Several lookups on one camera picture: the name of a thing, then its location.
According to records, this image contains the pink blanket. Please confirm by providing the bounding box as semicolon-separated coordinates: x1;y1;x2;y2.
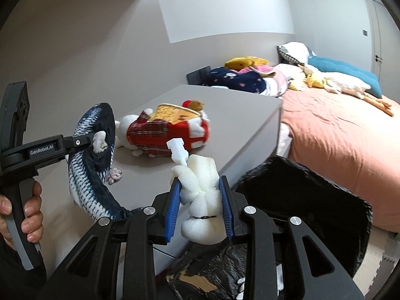
247;64;290;98

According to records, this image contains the white door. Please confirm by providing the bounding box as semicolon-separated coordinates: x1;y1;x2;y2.
363;0;397;83

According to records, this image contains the black trash bin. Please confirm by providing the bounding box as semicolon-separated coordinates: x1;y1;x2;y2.
165;155;374;300

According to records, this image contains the yellow duck plush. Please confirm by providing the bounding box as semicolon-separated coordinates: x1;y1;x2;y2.
297;64;328;89

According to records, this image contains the white goose plush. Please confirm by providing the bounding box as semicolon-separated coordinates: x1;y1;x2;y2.
324;72;395;118

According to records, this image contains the navy dotted pillow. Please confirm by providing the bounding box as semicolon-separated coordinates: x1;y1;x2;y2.
201;66;270;96

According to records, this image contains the teal cushion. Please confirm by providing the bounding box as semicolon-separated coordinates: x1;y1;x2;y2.
308;55;384;98

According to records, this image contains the mustard yellow plush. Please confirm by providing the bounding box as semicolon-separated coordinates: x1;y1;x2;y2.
224;56;270;71

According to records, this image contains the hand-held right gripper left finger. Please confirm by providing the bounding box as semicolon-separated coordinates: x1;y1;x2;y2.
47;175;183;300

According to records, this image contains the foam floor mat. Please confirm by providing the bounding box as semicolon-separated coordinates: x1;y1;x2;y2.
352;227;400;286

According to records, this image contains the person's dark clothing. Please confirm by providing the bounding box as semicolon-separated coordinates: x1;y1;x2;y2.
0;239;48;300

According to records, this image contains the person's left hand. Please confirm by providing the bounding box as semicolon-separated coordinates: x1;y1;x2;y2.
0;181;43;251

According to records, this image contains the red white plush toy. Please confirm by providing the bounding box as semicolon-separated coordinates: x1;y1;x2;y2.
167;112;211;151

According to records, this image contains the yellow waffle plush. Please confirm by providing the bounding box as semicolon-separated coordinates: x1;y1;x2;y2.
149;104;201;123

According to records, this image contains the black bedside panel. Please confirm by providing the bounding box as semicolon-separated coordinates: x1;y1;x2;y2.
186;65;214;86

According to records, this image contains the white grey checked pillow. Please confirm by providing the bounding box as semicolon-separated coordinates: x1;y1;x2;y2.
277;41;317;67

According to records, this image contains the white plastic piece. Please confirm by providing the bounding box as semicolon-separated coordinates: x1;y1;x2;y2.
166;138;190;166

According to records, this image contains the bed with orange sheet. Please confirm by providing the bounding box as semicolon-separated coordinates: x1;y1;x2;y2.
275;42;400;233

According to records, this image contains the white floral pillow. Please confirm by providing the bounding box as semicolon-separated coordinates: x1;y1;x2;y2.
276;63;305;83

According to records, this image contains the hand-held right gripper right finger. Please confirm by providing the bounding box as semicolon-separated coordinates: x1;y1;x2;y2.
218;175;367;300

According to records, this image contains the small pink spotted plush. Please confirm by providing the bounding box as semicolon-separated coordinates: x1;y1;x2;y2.
107;166;123;185

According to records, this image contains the blue striped fish plush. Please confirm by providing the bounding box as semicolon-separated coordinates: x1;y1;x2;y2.
67;102;139;223

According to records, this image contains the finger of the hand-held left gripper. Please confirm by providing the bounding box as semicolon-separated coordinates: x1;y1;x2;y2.
63;134;95;156

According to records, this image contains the white plush in plaid dress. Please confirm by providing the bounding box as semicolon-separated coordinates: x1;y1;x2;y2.
114;108;172;159

